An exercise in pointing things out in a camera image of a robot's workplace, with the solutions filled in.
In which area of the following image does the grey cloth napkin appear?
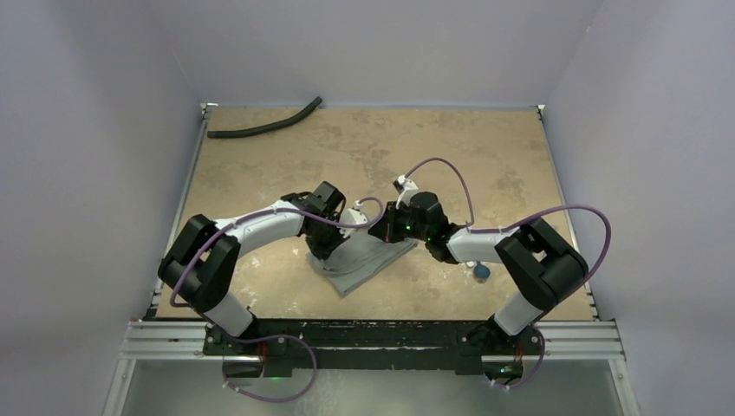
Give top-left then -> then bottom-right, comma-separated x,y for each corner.
305,232 -> 418,298

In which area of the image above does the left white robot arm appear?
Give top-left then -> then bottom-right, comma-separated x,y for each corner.
158,181 -> 346,354

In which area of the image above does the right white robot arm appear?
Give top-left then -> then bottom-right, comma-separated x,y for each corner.
368,192 -> 589,353

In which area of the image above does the black foam tube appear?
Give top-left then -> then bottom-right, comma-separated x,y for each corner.
206,96 -> 323,140

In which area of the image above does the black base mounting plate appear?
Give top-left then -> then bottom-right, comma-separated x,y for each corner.
203,318 -> 544,381

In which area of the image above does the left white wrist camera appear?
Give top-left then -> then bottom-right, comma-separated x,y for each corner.
338,208 -> 369,238

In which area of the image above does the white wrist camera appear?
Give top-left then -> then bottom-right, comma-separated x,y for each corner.
393,175 -> 420,207
338,208 -> 369,238

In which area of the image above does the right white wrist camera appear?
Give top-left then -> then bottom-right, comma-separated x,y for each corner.
393,175 -> 420,207

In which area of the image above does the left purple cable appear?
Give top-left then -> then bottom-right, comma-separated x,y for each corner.
168,196 -> 387,401

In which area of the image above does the purple cable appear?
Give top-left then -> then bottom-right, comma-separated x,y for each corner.
401,157 -> 613,392
168,196 -> 387,401

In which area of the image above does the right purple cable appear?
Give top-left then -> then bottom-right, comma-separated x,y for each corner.
401,157 -> 613,392

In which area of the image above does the aluminium frame rail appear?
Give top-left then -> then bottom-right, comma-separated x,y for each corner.
119,321 -> 626,361

